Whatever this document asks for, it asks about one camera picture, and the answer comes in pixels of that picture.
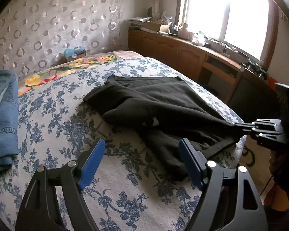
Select black pants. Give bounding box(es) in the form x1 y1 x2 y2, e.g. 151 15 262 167
84 75 242 182

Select long wooden cabinet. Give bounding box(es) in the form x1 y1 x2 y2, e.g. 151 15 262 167
128 29 278 111

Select folded blue jeans stack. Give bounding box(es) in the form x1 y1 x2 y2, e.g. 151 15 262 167
0 70 18 172

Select blue floral bedspread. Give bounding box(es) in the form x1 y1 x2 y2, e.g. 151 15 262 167
0 56 248 231

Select bright window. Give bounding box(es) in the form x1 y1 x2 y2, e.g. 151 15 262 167
176 0 279 69

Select white bottle on cabinet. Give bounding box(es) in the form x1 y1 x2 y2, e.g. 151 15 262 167
178 23 188 40

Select colourful flower blanket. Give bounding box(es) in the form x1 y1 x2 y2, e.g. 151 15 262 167
18 51 142 96

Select cardboard box on cabinet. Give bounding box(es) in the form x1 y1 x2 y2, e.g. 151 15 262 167
142 21 170 32

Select cardboard box with blue cloth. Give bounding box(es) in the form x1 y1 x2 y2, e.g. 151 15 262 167
64 48 87 62

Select circle patterned curtain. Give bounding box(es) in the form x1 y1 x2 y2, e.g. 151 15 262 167
0 0 134 77

